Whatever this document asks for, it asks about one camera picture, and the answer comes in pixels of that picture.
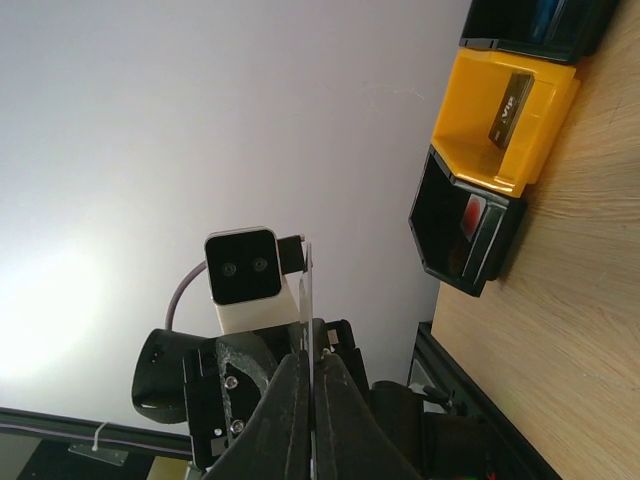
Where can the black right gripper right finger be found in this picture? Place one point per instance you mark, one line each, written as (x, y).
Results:
(349, 444)

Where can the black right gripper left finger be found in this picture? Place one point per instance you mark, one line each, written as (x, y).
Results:
(276, 442)

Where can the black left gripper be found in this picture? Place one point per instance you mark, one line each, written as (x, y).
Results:
(203, 389)

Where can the black vip card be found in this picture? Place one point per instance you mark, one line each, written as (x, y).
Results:
(507, 114)
(306, 312)

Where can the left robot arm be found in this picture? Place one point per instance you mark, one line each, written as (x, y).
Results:
(158, 383)

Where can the red white card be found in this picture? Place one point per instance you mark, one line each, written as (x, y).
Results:
(472, 216)

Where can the black VIP card in bin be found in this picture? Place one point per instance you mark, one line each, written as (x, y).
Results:
(507, 114)

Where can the blue card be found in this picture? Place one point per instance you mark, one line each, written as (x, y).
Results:
(545, 17)

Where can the black plastic bin near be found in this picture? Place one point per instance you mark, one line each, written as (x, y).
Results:
(435, 218)

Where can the black plastic bin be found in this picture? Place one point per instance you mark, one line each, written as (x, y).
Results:
(435, 218)
(563, 31)

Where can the yellow plastic bin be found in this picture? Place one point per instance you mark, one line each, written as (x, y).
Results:
(476, 86)

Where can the black plastic bin far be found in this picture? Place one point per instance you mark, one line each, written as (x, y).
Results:
(563, 31)

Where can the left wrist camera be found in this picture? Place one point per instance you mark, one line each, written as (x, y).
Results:
(247, 271)

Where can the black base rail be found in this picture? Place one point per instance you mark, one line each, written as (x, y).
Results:
(468, 437)

